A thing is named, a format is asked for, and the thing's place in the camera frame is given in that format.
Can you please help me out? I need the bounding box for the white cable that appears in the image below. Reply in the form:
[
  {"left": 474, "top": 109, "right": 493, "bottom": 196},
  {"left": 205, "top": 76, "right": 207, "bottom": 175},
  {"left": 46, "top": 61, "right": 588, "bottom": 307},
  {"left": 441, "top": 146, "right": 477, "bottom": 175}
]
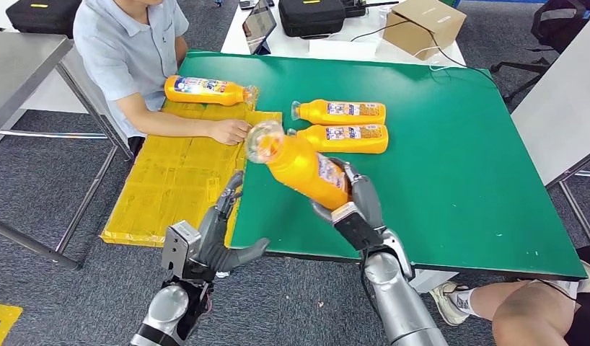
[{"left": 412, "top": 45, "right": 450, "bottom": 73}]

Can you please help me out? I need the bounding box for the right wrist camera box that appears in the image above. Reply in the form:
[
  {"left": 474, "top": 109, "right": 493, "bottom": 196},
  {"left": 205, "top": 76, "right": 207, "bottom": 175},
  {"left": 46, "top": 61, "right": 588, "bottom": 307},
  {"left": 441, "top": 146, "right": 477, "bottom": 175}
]
[{"left": 331, "top": 201, "right": 387, "bottom": 252}]

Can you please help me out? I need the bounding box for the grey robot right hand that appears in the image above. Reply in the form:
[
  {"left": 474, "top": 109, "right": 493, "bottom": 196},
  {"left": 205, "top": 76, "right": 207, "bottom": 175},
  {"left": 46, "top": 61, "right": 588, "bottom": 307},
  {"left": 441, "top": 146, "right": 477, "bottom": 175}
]
[{"left": 310, "top": 157, "right": 387, "bottom": 233}]

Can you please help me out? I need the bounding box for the person's right hand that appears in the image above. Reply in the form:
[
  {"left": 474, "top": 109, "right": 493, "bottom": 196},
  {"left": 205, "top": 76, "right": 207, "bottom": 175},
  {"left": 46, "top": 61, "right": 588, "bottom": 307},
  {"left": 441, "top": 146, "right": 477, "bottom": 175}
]
[{"left": 208, "top": 119, "right": 252, "bottom": 146}]

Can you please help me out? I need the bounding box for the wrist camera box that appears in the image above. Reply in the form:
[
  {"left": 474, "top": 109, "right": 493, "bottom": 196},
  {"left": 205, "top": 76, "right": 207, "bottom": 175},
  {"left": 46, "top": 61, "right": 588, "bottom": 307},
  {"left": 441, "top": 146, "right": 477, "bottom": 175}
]
[
  {"left": 161, "top": 220, "right": 203, "bottom": 283},
  {"left": 331, "top": 201, "right": 387, "bottom": 252}
]

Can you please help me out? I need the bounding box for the grey table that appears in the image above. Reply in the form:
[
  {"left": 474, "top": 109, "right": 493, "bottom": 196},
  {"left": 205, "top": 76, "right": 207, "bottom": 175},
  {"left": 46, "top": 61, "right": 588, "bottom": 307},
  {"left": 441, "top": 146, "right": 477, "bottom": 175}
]
[{"left": 510, "top": 12, "right": 590, "bottom": 244}]

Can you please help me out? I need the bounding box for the tablet on stand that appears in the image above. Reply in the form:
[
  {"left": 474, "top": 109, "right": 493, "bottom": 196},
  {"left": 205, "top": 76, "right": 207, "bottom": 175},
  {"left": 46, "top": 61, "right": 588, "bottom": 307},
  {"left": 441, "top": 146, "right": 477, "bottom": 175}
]
[{"left": 242, "top": 0, "right": 278, "bottom": 56}]

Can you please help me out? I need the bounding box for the black radio device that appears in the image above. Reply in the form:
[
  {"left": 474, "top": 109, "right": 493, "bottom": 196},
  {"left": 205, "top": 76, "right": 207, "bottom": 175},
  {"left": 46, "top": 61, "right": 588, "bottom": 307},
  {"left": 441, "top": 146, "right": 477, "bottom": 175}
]
[{"left": 340, "top": 0, "right": 400, "bottom": 19}]

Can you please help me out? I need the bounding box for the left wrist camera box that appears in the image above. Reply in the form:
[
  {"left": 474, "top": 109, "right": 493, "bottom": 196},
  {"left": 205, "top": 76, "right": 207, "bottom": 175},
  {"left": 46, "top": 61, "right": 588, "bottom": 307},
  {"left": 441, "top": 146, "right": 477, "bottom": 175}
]
[{"left": 161, "top": 220, "right": 203, "bottom": 283}]

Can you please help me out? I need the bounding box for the black cable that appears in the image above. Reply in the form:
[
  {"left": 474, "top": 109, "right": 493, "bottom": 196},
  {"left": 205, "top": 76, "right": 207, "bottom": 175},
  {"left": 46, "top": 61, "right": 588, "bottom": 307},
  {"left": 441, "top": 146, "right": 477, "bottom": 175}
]
[{"left": 350, "top": 19, "right": 497, "bottom": 87}]

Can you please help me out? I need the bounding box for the yellow taped cardboard sheet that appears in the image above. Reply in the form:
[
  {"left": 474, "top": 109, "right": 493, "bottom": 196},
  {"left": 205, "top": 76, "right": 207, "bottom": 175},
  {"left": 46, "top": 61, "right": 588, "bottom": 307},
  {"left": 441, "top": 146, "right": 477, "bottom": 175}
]
[{"left": 100, "top": 99, "right": 283, "bottom": 249}]

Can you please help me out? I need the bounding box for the seated person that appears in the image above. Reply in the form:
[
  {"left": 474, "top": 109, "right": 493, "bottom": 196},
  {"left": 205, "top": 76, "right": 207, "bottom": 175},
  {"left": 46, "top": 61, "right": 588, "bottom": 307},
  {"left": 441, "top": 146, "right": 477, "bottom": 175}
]
[{"left": 72, "top": 0, "right": 252, "bottom": 156}]

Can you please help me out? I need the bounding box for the person with bare legs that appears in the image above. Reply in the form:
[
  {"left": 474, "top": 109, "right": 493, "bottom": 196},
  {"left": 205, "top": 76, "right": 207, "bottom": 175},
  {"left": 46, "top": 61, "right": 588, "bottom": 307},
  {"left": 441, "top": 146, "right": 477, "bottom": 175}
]
[{"left": 428, "top": 243, "right": 590, "bottom": 346}]

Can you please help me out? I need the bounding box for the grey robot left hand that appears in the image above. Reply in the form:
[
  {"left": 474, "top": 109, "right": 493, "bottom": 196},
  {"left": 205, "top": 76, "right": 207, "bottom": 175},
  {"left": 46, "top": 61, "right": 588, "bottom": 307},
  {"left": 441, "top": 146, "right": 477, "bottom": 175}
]
[{"left": 195, "top": 171, "right": 271, "bottom": 274}]

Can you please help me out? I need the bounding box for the black office chair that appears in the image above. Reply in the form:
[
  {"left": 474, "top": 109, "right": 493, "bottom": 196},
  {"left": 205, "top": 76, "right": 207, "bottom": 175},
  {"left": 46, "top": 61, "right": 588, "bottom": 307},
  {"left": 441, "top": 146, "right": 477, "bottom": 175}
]
[{"left": 490, "top": 0, "right": 590, "bottom": 107}]

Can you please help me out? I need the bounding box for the brown cardboard box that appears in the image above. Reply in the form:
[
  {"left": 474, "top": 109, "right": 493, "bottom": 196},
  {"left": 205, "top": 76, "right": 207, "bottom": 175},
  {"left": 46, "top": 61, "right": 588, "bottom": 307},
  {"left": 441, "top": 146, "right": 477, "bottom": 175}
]
[{"left": 382, "top": 0, "right": 467, "bottom": 61}]

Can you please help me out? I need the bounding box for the steel table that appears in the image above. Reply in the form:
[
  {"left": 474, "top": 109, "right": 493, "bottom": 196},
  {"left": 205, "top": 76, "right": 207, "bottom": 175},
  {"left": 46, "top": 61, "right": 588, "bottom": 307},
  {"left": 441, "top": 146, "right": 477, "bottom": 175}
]
[{"left": 0, "top": 32, "right": 136, "bottom": 271}]

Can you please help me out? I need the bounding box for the orange detergent bottle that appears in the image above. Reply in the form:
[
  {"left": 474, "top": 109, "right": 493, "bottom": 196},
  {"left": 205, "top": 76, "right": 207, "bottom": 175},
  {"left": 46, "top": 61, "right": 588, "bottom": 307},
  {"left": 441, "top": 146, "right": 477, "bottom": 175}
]
[
  {"left": 245, "top": 120, "right": 352, "bottom": 212},
  {"left": 164, "top": 74, "right": 259, "bottom": 107},
  {"left": 286, "top": 124, "right": 389, "bottom": 155},
  {"left": 290, "top": 99, "right": 387, "bottom": 127}
]

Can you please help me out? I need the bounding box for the black carrying case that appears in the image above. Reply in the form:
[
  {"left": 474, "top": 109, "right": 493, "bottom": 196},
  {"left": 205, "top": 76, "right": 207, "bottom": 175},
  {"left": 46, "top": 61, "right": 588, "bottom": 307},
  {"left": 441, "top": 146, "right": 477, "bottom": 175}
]
[
  {"left": 6, "top": 0, "right": 83, "bottom": 39},
  {"left": 278, "top": 0, "right": 347, "bottom": 39}
]

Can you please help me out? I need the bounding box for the white table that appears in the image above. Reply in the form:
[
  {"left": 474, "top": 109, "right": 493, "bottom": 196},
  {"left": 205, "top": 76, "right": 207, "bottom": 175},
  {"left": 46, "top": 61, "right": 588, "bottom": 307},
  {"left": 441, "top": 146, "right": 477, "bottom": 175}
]
[{"left": 221, "top": 0, "right": 467, "bottom": 68}]

